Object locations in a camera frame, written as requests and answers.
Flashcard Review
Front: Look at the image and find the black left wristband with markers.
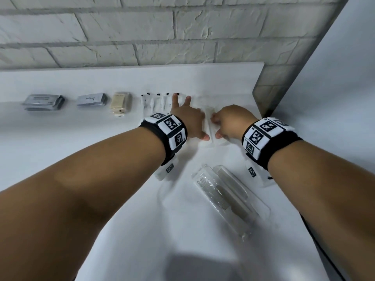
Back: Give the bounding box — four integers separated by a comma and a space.
138, 112, 188, 166

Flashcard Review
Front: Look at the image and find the black right camera cable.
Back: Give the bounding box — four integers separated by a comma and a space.
299, 214, 344, 281

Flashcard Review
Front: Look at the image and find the person's left forearm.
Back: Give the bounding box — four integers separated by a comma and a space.
0, 127, 165, 281

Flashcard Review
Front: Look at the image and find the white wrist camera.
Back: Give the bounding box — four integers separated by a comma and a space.
155, 156, 180, 181
245, 160, 275, 188

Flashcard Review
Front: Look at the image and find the black wristband with markers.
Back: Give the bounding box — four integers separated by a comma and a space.
138, 112, 188, 166
241, 117, 304, 170

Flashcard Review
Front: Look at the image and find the person's left hand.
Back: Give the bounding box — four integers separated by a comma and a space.
171, 92, 210, 141

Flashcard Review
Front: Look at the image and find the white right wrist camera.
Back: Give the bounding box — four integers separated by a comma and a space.
245, 160, 275, 188

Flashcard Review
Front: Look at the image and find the person's right hand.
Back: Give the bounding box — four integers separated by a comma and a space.
211, 104, 259, 140

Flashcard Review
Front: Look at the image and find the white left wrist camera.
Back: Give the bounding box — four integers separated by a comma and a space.
155, 156, 180, 181

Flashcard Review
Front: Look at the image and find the black right wristband with markers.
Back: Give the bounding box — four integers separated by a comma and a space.
241, 117, 304, 170

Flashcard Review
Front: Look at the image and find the person's right forearm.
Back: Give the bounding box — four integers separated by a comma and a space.
266, 140, 375, 281

